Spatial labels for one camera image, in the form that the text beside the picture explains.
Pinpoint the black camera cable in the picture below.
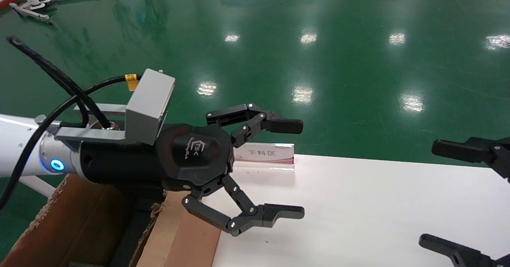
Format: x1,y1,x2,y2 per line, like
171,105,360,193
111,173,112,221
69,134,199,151
0,75,140,211

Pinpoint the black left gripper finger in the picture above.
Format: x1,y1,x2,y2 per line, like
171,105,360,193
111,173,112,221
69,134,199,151
206,103,304,148
182,175,306,237

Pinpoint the clear acrylic sign holder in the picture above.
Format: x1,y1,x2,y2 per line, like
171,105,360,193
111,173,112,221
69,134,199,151
233,142,296,172

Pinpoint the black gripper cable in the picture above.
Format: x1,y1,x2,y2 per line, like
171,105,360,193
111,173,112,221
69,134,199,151
6,36,114,130

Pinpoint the white plastic pipe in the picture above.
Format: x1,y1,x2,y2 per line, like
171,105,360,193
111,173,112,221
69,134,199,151
18,175,56,198

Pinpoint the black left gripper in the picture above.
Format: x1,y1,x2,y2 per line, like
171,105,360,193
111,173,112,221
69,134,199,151
80,123,235,192

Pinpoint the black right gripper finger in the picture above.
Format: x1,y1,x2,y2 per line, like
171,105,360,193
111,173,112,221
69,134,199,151
432,137,510,180
418,233,510,267

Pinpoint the large brown cardboard box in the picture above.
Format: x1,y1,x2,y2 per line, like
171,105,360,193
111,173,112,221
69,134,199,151
0,174,168,267

